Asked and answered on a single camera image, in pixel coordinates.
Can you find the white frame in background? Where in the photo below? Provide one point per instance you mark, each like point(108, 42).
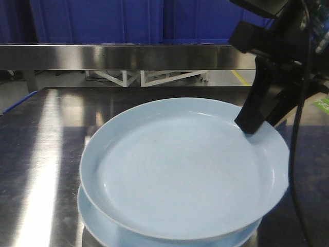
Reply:
point(145, 78)

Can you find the light blue plate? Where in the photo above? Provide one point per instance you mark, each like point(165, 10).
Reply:
point(184, 161)
point(109, 232)

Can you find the blue crate on shelf centre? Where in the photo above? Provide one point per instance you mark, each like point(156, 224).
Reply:
point(138, 22)

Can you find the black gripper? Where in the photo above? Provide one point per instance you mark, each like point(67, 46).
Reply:
point(292, 49)

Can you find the blue crate on shelf left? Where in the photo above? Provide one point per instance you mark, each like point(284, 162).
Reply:
point(17, 25)

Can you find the blue crate on shelf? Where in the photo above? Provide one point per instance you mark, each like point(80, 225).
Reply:
point(138, 22)
point(17, 25)

